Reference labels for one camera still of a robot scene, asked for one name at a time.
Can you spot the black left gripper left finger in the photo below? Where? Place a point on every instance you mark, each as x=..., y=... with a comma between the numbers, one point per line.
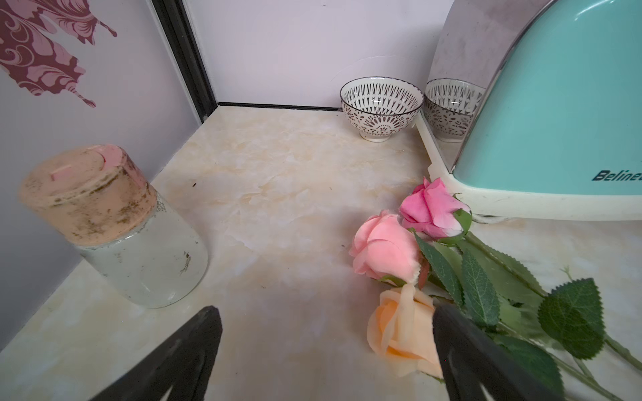
x=179, y=368

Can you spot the dark pink artificial rose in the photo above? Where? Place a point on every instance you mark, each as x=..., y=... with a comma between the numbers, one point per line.
x=571, y=314

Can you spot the patterned ceramic bowl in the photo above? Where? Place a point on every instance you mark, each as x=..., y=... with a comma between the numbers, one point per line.
x=380, y=107

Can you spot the glass jar with pink lid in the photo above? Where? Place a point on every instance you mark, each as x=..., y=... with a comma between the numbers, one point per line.
x=99, y=200

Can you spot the peach artificial rose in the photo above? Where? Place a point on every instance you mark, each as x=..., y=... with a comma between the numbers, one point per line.
x=401, y=331

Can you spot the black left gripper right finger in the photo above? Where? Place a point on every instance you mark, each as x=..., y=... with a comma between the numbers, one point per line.
x=474, y=367

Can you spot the light pink artificial rose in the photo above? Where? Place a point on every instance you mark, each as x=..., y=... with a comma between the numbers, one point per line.
x=387, y=252

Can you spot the mint green toaster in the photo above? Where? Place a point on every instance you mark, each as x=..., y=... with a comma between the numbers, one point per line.
x=533, y=109

